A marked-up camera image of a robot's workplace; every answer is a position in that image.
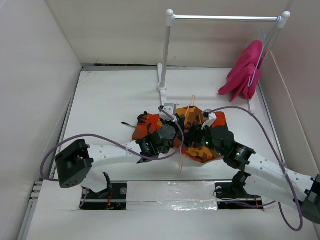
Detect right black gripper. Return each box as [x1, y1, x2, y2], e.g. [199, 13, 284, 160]
[177, 121, 226, 157]

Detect orange camouflage trousers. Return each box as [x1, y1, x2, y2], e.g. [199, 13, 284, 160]
[132, 106, 228, 164]

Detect pink wire hanger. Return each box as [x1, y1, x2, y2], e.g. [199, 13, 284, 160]
[177, 94, 197, 173]

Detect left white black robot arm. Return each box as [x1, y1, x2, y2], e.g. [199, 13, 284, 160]
[55, 121, 183, 199]

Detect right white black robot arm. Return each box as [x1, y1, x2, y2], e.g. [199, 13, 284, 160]
[184, 125, 320, 224]

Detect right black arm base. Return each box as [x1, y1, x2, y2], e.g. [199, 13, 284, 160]
[213, 171, 263, 210]

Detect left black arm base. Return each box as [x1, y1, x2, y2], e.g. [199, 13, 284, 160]
[80, 181, 128, 211]

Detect silver taped white panel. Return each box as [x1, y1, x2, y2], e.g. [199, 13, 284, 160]
[126, 181, 218, 211]

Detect magenta pink garment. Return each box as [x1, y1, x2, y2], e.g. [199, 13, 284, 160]
[218, 40, 263, 102]

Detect white metal clothes rack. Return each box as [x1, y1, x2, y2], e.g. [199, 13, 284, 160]
[157, 9, 291, 105]

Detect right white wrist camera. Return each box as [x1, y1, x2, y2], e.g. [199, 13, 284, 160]
[201, 109, 217, 130]

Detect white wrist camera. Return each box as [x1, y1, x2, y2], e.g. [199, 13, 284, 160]
[201, 109, 217, 130]
[159, 103, 177, 121]

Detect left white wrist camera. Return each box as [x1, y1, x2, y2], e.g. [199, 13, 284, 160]
[159, 103, 177, 121]

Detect light blue wire hanger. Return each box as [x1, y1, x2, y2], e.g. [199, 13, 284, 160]
[248, 15, 281, 87]

